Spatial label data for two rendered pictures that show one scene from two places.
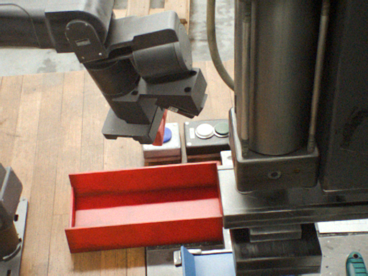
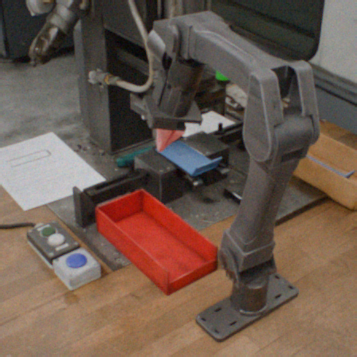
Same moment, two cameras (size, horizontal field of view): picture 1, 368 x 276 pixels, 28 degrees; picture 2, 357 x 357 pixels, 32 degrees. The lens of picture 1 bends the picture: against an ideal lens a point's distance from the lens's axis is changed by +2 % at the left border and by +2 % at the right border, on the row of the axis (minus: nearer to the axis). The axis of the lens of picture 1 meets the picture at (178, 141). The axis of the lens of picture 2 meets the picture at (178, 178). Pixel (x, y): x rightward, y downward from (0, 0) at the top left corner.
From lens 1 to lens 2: 161 cm
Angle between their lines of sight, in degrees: 89
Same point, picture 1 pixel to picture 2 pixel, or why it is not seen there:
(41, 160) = (145, 339)
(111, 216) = (170, 264)
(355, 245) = (106, 170)
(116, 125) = (194, 113)
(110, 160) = (113, 296)
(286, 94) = not seen: outside the picture
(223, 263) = (186, 164)
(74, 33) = not seen: hidden behind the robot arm
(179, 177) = (115, 233)
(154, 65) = not seen: hidden behind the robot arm
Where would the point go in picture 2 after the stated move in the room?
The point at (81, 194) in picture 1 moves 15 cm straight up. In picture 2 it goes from (164, 288) to (164, 222)
